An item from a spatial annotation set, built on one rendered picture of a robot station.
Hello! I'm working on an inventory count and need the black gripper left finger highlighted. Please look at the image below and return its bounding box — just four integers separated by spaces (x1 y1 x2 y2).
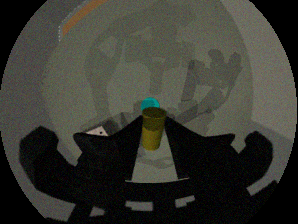
72 116 142 181

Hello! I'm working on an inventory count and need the cyan circle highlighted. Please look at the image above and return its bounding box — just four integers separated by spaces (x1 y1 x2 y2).
140 97 160 112

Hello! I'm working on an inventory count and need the yellow cylinder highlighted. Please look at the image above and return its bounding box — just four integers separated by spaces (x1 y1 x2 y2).
141 107 166 152

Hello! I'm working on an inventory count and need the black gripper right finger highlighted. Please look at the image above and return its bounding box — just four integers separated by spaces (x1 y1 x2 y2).
165 116 235 179

